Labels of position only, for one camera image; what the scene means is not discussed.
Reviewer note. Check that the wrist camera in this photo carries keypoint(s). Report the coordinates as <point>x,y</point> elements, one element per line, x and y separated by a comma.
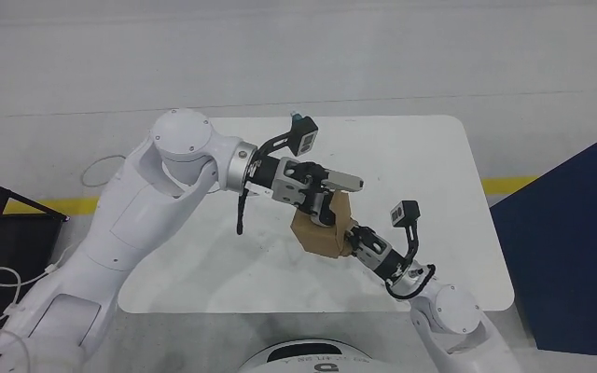
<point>305,135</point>
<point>405,213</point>

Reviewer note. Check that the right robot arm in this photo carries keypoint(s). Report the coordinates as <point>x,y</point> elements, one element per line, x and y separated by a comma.
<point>459,326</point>

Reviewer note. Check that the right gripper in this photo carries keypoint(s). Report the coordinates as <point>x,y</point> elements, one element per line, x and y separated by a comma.
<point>380,256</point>

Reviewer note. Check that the robot body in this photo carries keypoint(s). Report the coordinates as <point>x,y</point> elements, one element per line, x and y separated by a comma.
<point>303,359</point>

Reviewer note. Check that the dark blue partition panel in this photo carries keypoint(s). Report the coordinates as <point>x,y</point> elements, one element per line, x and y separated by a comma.
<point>550,252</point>

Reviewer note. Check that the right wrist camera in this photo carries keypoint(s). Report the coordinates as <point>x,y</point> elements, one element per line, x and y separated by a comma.
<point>405,213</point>

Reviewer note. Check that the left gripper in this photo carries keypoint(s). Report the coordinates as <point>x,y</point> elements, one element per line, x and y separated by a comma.
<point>285,184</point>

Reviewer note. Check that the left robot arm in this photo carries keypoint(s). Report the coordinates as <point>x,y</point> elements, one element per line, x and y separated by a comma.
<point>140,224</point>

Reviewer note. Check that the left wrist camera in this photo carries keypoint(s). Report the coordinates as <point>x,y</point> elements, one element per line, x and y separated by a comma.
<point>305,135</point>

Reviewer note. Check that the small brown carton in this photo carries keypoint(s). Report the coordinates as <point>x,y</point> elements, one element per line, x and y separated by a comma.
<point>322,240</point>

